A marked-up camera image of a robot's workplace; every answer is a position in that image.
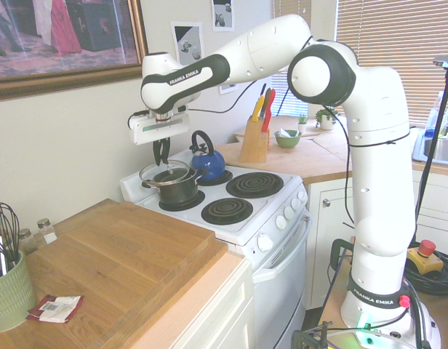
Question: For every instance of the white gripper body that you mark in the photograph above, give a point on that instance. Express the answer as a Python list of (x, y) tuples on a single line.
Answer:
[(158, 127)]

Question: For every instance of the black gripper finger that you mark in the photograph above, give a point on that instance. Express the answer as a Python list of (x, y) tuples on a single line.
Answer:
[(158, 152), (167, 149)]

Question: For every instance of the glass pot lid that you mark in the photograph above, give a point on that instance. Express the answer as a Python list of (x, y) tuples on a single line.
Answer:
[(151, 172)]

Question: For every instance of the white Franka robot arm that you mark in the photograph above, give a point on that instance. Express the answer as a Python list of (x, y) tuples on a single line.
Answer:
[(380, 145)]

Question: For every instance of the black cooking pot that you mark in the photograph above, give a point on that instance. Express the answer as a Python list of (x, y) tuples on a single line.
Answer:
[(176, 194)]

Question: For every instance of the small black coil burner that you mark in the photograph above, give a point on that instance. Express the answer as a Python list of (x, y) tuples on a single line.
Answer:
[(199, 203), (227, 211), (224, 178)]

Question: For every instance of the wooden knife block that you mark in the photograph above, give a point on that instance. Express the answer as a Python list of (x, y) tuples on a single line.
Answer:
[(254, 143)]

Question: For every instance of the large black coil burner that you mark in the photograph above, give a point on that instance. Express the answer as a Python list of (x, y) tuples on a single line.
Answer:
[(255, 185)]

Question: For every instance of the yellow knife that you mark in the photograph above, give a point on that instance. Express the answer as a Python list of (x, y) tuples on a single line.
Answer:
[(257, 109)]

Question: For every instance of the red knife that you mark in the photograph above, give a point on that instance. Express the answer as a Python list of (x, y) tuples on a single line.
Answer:
[(268, 116)]

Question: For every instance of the large wooden cutting board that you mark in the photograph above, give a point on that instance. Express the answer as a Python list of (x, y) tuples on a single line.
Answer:
[(118, 261)]

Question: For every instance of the white paper towel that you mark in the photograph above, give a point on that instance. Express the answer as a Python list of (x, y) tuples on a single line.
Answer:
[(285, 133)]

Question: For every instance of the green ceramic bowl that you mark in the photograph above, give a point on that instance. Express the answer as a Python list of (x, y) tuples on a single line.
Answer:
[(287, 141)]

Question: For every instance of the gold framed painting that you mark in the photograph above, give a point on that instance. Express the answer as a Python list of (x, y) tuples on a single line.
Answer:
[(64, 36)]

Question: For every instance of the white stove knob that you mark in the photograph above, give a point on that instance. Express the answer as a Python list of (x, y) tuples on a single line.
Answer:
[(296, 204), (281, 222), (289, 212), (302, 196), (265, 243)]

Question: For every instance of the glass spice shaker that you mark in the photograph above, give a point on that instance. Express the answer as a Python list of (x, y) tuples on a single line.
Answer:
[(46, 232), (28, 243)]

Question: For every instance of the small potted plant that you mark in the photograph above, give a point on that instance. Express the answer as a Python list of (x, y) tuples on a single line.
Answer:
[(302, 123)]

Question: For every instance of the large potted plant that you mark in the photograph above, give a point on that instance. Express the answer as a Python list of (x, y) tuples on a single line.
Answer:
[(326, 121)]

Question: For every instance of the white drawer cabinet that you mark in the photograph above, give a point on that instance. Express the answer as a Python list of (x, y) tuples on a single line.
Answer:
[(209, 309)]

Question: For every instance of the silver cabinet knob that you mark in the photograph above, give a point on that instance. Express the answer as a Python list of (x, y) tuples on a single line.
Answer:
[(326, 202)]

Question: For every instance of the white electric stove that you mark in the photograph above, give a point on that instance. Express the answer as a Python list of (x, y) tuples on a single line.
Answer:
[(275, 283)]

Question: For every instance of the wooden window blinds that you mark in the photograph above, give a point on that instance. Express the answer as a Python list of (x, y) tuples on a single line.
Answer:
[(289, 7), (406, 36)]

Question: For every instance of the red white packet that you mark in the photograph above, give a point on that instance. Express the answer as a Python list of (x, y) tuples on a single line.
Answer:
[(55, 309)]

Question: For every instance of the white door cabinet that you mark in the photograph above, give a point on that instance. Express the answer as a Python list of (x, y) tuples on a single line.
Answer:
[(329, 254)]

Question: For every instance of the black clamp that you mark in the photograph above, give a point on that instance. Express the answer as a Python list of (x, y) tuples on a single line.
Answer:
[(336, 251), (307, 336)]

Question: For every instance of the green ribbed utensil holder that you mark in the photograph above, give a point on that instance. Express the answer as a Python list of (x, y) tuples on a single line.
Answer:
[(11, 298)]

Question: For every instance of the clear spray bottle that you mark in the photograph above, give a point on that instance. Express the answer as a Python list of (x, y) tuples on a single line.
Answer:
[(435, 116)]

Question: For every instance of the steel sink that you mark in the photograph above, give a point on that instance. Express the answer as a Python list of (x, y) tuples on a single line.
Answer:
[(440, 151)]

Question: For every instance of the yellow red emergency stop button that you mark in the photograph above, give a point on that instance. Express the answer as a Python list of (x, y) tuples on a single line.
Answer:
[(425, 256)]

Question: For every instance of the printed wall photo sheet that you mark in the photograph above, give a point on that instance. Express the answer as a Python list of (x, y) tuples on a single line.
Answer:
[(187, 43), (227, 89), (223, 16)]

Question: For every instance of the black camera stand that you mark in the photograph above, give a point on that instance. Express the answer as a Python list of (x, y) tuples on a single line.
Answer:
[(433, 145)]

